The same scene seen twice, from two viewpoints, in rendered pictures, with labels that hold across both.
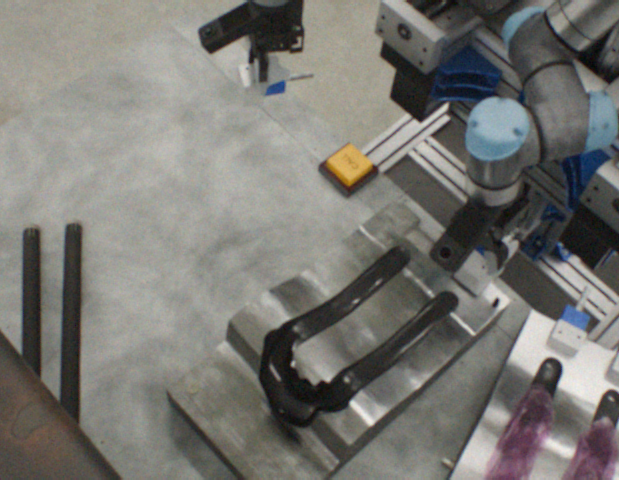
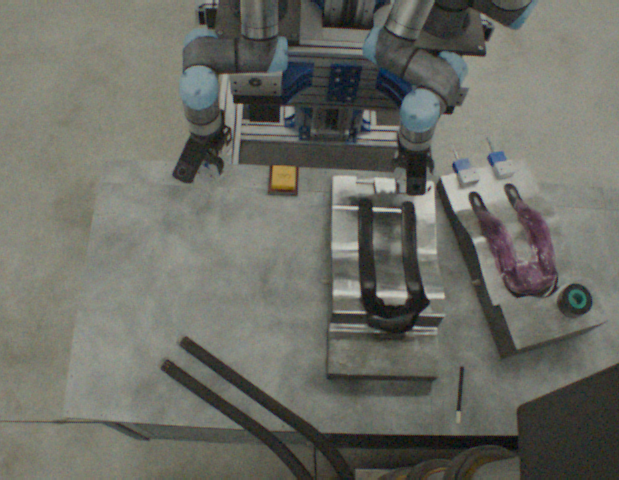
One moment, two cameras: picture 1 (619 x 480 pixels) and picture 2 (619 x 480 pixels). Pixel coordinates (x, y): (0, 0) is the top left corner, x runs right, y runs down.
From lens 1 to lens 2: 0.57 m
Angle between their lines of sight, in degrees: 20
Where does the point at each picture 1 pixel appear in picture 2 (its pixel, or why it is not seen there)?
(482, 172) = (423, 136)
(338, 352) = (393, 278)
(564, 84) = (428, 61)
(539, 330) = (453, 184)
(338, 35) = (122, 101)
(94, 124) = (125, 275)
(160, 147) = (175, 255)
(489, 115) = (416, 106)
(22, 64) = not seen: outside the picture
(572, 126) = (451, 81)
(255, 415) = (380, 344)
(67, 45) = not seen: outside the picture
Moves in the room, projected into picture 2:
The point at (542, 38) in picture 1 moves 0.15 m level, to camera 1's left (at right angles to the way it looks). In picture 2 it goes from (397, 44) to (340, 77)
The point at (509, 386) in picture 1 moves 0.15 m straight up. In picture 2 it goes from (469, 223) to (487, 196)
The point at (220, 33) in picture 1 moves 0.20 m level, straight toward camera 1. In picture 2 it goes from (191, 167) to (258, 223)
